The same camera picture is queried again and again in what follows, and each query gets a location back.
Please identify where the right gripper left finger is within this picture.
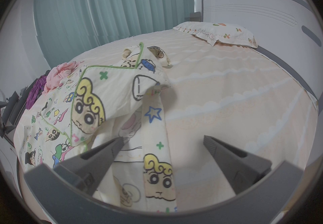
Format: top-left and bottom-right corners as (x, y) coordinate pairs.
(54, 136), (124, 196)

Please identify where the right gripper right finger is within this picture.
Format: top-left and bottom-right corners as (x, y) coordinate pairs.
(203, 135), (273, 196)

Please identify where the white printed pyjama top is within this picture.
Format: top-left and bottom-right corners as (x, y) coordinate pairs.
(19, 42), (178, 215)

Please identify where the bed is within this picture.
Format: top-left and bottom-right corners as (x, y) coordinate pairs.
(15, 0), (323, 218)

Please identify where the purple satin garment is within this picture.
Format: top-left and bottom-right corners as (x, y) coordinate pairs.
(26, 75), (49, 110)

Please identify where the pink garment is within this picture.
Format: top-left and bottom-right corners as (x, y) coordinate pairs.
(44, 60), (85, 95)

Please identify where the white printed pillow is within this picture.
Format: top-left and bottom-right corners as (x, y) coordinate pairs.
(173, 21), (258, 48)

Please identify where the blue-green curtain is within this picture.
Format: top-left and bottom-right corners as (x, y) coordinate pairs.
(84, 0), (195, 45)
(33, 0), (89, 67)

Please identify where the grey white bedside table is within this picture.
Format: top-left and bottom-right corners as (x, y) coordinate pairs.
(185, 11), (202, 23)

